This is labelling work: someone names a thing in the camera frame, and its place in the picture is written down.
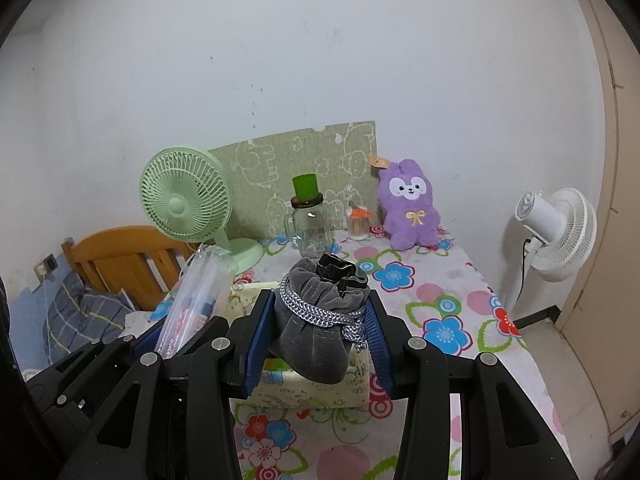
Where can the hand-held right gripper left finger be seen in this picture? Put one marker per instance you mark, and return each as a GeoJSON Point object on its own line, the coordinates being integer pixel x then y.
{"type": "Point", "coordinates": [255, 340]}

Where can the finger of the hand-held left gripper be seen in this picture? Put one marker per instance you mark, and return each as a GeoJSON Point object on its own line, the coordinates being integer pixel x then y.
{"type": "Point", "coordinates": [202, 332]}
{"type": "Point", "coordinates": [146, 340]}

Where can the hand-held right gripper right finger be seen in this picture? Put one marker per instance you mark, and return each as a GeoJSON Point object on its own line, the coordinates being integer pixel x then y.
{"type": "Point", "coordinates": [376, 355]}

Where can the clear plastic bag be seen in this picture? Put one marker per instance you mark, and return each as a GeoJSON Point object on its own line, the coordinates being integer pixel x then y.
{"type": "Point", "coordinates": [192, 295]}

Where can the grey velvet pouch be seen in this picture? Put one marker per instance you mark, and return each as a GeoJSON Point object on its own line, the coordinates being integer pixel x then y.
{"type": "Point", "coordinates": [312, 340]}

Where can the yellow printed fabric storage box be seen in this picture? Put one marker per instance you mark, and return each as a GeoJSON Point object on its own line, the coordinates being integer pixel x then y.
{"type": "Point", "coordinates": [315, 392]}

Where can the wooden bed headboard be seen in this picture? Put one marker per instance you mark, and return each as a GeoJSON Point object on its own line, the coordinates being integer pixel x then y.
{"type": "Point", "coordinates": [115, 260]}

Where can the glass jar mug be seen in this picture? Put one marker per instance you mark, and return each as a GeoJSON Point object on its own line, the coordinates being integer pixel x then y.
{"type": "Point", "coordinates": [312, 232]}

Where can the cotton swab container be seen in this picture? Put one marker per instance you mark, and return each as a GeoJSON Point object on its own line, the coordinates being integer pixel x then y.
{"type": "Point", "coordinates": [359, 229]}

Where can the green desk fan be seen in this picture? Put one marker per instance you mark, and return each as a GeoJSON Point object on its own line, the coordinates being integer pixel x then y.
{"type": "Point", "coordinates": [185, 205]}

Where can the purple plush bunny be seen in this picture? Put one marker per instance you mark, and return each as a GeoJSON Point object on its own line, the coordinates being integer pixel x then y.
{"type": "Point", "coordinates": [407, 210]}

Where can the green plastic cup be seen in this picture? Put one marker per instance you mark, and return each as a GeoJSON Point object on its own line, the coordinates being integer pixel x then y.
{"type": "Point", "coordinates": [306, 187]}

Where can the green printed foam mat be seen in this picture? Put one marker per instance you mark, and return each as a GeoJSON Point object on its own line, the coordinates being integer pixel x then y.
{"type": "Point", "coordinates": [280, 165]}

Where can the white standing fan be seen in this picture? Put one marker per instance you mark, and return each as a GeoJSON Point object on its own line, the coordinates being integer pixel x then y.
{"type": "Point", "coordinates": [560, 235]}

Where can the beige wooden wardrobe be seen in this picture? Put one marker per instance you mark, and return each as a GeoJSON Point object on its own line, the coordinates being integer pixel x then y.
{"type": "Point", "coordinates": [610, 260]}

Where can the wall socket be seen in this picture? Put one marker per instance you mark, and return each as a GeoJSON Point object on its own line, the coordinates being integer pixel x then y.
{"type": "Point", "coordinates": [46, 266]}

